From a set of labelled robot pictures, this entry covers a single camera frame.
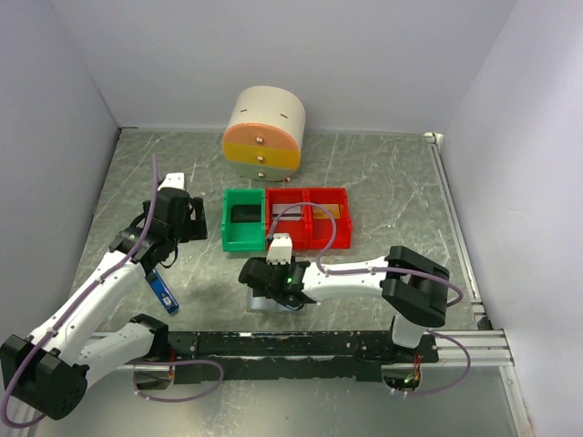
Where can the aluminium rail frame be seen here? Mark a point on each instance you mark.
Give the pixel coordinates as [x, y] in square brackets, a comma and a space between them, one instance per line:
[397, 196]

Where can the blue card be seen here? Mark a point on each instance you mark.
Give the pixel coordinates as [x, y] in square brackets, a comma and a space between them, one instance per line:
[162, 292]

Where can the grey card holder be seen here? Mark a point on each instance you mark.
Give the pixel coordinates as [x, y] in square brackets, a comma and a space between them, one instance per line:
[257, 303]

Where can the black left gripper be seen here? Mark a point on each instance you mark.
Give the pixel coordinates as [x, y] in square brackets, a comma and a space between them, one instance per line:
[197, 227]

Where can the orange gold card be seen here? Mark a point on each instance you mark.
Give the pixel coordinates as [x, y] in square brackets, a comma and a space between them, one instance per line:
[327, 210]

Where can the red double plastic bin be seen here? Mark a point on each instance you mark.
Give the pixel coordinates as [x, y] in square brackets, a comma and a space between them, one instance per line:
[310, 227]

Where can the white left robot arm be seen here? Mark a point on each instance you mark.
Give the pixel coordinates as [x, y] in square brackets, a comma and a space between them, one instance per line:
[51, 368]

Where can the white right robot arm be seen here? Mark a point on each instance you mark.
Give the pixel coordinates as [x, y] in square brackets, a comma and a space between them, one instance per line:
[415, 286]

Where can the round three-drawer cabinet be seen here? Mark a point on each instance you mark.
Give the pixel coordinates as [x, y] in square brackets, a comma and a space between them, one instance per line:
[263, 140]

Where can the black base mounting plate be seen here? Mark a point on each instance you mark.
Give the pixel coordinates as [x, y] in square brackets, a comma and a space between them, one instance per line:
[360, 355]

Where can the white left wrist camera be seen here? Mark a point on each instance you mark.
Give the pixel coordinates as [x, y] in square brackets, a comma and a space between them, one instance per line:
[173, 180]

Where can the white card with black stripe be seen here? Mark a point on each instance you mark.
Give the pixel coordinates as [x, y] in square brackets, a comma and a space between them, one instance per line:
[289, 212]

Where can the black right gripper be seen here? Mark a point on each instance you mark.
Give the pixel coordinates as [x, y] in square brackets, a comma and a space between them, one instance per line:
[258, 293]

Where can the green plastic bin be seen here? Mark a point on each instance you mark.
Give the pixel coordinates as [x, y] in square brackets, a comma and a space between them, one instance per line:
[243, 237]

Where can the black card in green bin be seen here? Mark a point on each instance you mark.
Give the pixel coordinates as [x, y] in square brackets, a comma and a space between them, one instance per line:
[246, 213]

